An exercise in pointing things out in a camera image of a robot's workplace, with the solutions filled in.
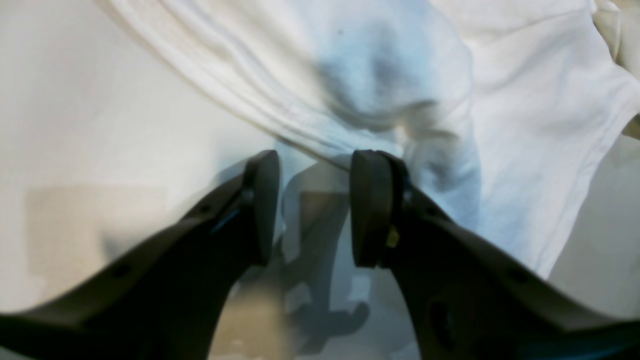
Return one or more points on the white t-shirt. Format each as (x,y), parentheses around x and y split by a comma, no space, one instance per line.
(501,109)

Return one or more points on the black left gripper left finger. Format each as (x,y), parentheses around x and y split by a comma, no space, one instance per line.
(161,300)

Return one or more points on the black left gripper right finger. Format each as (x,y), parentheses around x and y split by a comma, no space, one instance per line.
(466,298)

